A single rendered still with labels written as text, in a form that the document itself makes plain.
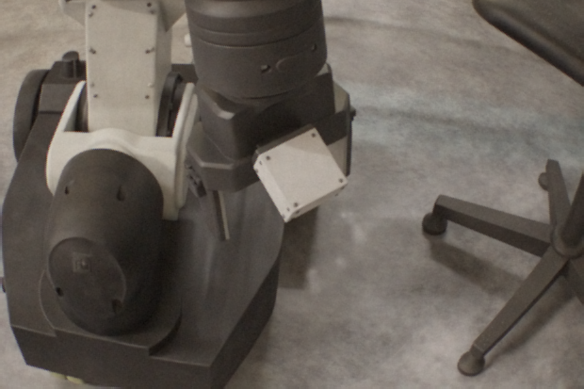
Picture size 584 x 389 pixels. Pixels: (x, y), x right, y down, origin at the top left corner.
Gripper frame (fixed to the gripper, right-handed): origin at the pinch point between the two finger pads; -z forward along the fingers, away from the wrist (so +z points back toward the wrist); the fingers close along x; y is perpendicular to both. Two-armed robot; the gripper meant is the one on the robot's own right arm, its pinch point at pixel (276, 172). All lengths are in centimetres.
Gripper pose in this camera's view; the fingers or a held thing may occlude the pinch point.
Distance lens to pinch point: 60.5
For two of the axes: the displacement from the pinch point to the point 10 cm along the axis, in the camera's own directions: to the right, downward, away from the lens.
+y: -5.3, -5.8, 6.2
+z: -0.9, -6.9, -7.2
